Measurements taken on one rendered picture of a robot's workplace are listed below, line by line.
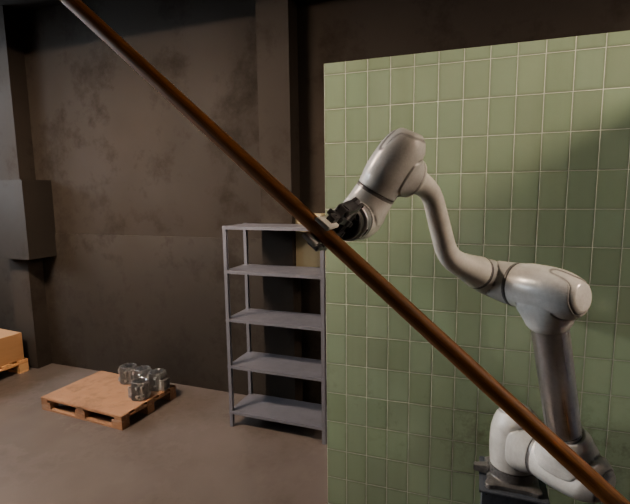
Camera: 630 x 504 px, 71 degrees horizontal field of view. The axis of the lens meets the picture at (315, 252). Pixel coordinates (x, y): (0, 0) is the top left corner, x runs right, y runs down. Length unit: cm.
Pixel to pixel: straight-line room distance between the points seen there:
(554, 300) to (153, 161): 423
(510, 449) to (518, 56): 146
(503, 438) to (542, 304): 60
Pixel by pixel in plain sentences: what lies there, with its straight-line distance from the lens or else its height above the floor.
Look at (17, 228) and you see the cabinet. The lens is 586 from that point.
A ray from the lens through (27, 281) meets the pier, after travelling 614.
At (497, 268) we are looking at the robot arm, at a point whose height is 180.
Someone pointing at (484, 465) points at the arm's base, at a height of 104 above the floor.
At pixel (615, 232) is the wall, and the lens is 207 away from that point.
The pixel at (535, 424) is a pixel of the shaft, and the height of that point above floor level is 165.
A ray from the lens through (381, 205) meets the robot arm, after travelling 106.
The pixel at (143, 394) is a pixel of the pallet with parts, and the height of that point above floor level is 19.
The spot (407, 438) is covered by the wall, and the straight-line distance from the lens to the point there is 231.
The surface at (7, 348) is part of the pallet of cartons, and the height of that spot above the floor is 33.
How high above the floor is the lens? 202
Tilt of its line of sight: 8 degrees down
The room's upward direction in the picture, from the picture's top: 1 degrees counter-clockwise
